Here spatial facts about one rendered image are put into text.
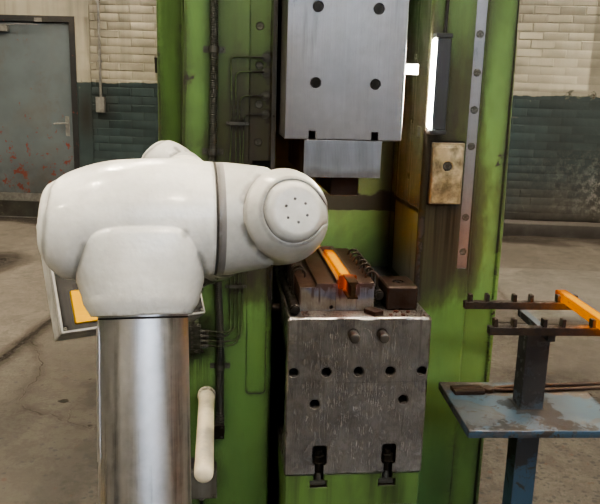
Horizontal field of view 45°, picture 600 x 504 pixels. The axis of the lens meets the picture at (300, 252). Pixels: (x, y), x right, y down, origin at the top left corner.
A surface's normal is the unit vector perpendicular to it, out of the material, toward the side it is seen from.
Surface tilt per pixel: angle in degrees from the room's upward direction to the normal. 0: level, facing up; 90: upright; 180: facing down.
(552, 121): 92
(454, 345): 90
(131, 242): 77
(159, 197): 61
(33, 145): 90
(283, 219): 73
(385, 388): 90
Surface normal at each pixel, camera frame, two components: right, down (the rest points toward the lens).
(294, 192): 0.35, 0.02
